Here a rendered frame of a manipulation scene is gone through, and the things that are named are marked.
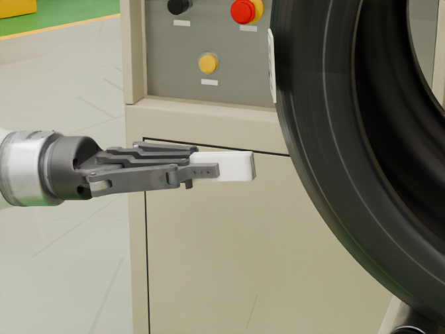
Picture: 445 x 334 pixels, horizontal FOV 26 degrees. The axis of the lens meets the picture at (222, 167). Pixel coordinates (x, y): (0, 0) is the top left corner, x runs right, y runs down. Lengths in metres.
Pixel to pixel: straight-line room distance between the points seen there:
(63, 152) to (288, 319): 0.75
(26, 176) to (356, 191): 0.41
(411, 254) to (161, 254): 0.94
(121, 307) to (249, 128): 1.35
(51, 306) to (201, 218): 1.27
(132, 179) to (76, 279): 2.02
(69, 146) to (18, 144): 0.06
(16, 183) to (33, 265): 2.05
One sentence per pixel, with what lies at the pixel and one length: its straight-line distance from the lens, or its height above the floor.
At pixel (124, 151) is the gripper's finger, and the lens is 1.10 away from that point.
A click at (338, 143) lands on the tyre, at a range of 0.87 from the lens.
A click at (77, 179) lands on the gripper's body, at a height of 1.00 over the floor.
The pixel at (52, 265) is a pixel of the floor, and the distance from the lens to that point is 3.16.
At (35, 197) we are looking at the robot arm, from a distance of 1.13.
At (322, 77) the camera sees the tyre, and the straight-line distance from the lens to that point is 0.85.
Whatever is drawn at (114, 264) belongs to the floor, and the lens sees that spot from 3.14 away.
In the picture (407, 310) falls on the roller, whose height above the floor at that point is 0.92.
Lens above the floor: 1.40
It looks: 21 degrees down
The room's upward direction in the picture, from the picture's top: straight up
